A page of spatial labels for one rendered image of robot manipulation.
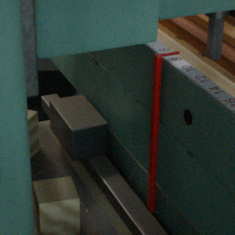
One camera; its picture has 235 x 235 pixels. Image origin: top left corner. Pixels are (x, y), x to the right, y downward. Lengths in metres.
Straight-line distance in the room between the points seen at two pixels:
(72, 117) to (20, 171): 0.28
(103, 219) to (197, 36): 0.18
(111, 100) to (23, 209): 0.26
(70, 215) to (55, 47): 0.21
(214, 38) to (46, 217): 0.20
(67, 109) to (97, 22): 0.27
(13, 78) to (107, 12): 0.08
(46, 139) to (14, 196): 0.33
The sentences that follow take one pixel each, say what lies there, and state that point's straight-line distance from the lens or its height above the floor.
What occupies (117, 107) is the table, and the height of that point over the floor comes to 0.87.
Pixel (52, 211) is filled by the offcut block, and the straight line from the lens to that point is 0.54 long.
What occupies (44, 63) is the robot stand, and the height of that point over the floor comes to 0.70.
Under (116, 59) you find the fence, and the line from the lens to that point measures 0.58.
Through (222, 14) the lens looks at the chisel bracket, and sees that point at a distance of 0.50.
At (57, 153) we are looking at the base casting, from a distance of 0.67.
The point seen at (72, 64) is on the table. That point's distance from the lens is 0.71.
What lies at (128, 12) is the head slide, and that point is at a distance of 0.39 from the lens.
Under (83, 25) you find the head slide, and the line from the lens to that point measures 0.38.
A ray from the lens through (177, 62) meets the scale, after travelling 0.49.
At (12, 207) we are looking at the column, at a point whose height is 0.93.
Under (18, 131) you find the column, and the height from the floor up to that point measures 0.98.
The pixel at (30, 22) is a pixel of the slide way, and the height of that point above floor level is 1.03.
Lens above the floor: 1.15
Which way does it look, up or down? 28 degrees down
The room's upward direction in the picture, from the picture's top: 1 degrees clockwise
